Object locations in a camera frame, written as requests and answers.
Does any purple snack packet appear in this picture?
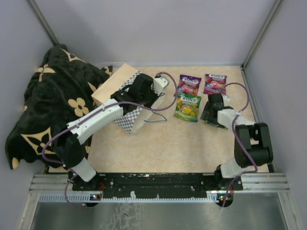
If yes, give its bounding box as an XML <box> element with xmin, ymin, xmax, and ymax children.
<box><xmin>177</xmin><ymin>74</ymin><xmax>201</xmax><ymax>96</ymax></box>
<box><xmin>203</xmin><ymin>74</ymin><xmax>227</xmax><ymax>95</ymax></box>

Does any green Fox's candy packet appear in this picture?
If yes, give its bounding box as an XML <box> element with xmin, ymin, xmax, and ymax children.
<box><xmin>174</xmin><ymin>93</ymin><xmax>201</xmax><ymax>123</ymax></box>

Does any blue checkered paper bag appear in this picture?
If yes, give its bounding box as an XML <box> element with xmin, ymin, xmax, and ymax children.
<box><xmin>92</xmin><ymin>64</ymin><xmax>165</xmax><ymax>134</ymax></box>

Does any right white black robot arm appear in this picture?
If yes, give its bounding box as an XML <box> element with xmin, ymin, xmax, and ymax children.
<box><xmin>201</xmin><ymin>93</ymin><xmax>273</xmax><ymax>190</ymax></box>

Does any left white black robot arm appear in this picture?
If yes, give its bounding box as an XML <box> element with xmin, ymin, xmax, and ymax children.
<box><xmin>52</xmin><ymin>73</ymin><xmax>169</xmax><ymax>190</ymax></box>

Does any black floral blanket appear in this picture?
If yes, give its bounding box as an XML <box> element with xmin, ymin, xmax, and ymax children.
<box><xmin>5</xmin><ymin>45</ymin><xmax>113</xmax><ymax>170</ymax></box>

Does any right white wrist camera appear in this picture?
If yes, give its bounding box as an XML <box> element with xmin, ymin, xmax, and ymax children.
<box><xmin>222</xmin><ymin>95</ymin><xmax>230</xmax><ymax>106</ymax></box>

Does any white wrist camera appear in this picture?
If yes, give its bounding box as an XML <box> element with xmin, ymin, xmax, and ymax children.
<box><xmin>222</xmin><ymin>95</ymin><xmax>230</xmax><ymax>106</ymax></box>
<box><xmin>153</xmin><ymin>76</ymin><xmax>169</xmax><ymax>94</ymax></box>

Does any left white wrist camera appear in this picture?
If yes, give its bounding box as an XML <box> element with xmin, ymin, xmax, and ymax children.
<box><xmin>153</xmin><ymin>76</ymin><xmax>169</xmax><ymax>94</ymax></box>

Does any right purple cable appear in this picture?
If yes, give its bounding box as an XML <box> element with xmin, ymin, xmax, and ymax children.
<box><xmin>222</xmin><ymin>82</ymin><xmax>259</xmax><ymax>208</ymax></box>

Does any purple cable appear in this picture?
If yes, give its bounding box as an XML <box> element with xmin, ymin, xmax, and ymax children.
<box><xmin>42</xmin><ymin>71</ymin><xmax>179</xmax><ymax>209</ymax></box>
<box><xmin>222</xmin><ymin>82</ymin><xmax>259</xmax><ymax>208</ymax></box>

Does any aluminium frame rail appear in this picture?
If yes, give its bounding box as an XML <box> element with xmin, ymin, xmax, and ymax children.
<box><xmin>29</xmin><ymin>173</ymin><xmax>290</xmax><ymax>193</ymax></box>

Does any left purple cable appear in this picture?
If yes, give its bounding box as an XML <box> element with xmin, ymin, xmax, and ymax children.
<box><xmin>42</xmin><ymin>71</ymin><xmax>179</xmax><ymax>209</ymax></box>

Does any white slotted cable duct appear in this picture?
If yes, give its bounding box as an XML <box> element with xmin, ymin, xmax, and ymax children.
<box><xmin>38</xmin><ymin>193</ymin><xmax>235</xmax><ymax>203</ymax></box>

